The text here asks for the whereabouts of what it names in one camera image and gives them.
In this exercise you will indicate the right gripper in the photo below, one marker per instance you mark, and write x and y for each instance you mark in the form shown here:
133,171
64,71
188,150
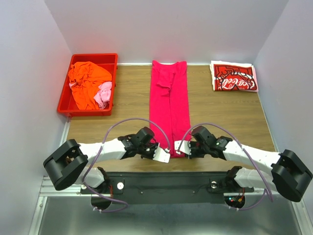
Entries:
192,154

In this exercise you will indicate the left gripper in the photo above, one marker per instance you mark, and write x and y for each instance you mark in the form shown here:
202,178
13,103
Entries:
153,145

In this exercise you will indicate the magenta t shirt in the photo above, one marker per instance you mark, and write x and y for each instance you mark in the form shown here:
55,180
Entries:
169,104

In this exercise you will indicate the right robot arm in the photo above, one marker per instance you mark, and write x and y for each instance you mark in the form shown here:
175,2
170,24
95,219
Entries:
283,172

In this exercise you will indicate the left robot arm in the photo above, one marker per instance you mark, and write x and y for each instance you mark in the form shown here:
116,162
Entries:
69,164

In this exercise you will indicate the light pink t shirt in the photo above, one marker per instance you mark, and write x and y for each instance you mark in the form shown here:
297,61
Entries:
91,96

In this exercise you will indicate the folded red coca-cola t shirt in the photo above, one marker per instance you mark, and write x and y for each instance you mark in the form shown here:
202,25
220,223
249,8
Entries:
233,76

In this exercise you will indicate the red plastic bin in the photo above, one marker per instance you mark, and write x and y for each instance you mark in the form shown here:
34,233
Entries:
67,105

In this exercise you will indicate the folded white t shirt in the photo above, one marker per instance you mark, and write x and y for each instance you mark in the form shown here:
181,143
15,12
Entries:
216,62

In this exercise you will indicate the orange t shirt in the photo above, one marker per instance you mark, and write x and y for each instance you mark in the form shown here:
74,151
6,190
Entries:
81,72

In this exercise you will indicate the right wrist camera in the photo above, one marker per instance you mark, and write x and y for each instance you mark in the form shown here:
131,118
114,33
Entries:
182,147

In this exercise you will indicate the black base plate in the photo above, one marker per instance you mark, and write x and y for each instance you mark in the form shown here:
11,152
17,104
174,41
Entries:
172,187

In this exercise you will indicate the aluminium frame rail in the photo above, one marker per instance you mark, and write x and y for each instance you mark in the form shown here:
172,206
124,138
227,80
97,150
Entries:
104,202

